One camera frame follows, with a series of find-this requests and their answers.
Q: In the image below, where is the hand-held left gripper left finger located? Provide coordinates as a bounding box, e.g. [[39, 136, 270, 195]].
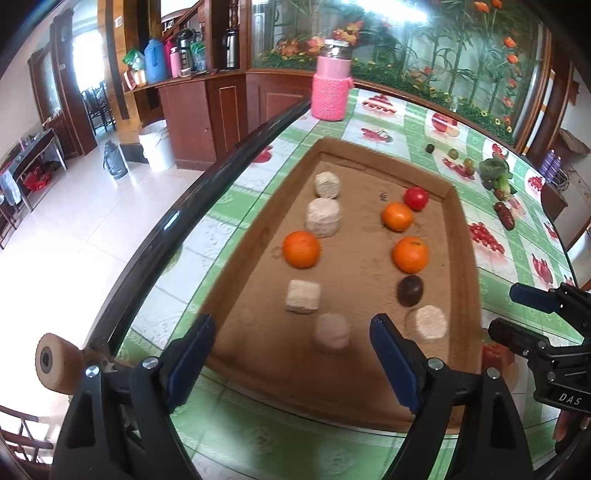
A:
[[50, 314, 218, 480]]

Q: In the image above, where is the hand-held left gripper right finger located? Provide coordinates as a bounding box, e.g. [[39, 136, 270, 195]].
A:
[[369, 314, 537, 480]]

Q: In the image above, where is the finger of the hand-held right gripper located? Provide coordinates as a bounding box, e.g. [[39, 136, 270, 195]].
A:
[[488, 318, 551, 360], [509, 283, 566, 315]]

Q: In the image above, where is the dark purple plum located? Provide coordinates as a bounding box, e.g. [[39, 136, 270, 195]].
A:
[[396, 275, 425, 307]]

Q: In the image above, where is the orange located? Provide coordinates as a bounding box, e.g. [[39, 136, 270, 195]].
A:
[[392, 236, 430, 274], [283, 231, 322, 270], [381, 202, 415, 232]]

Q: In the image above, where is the brown cork tray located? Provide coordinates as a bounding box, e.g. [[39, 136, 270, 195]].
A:
[[198, 136, 485, 437]]

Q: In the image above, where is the person's right hand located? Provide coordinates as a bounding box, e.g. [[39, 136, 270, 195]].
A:
[[551, 408, 583, 457]]

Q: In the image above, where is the bok choy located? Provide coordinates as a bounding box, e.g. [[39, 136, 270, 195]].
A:
[[478, 152, 517, 200]]

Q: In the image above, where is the wooden round knob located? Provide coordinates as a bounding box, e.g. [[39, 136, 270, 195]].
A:
[[34, 332, 86, 395]]

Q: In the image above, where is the red tomato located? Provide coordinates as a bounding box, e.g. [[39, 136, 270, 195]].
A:
[[403, 186, 430, 212]]

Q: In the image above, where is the open cardboard carton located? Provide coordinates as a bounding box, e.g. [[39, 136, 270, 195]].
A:
[[558, 128, 591, 155]]

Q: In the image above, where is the wooden chair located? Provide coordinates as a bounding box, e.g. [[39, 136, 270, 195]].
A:
[[0, 404, 56, 467]]

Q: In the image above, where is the water jug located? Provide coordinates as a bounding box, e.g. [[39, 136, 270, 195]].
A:
[[102, 141, 129, 180]]

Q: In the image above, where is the white plastic bucket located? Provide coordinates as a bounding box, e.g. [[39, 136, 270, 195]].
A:
[[139, 120, 177, 172]]

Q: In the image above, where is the wooden sideboard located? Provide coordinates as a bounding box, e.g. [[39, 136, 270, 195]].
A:
[[122, 69, 315, 171]]

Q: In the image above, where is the bamboo flower glass panel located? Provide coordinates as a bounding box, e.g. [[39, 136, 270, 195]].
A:
[[252, 0, 552, 144]]

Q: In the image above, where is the pink knitted jar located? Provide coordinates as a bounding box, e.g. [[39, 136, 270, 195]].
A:
[[310, 39, 354, 121]]

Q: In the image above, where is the blue thermos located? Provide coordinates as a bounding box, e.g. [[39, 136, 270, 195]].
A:
[[144, 38, 168, 85]]

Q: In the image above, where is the black thermos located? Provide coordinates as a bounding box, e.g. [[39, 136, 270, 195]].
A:
[[178, 28, 195, 70]]

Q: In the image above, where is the dark steel thermos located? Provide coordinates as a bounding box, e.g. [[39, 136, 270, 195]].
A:
[[224, 28, 241, 70]]

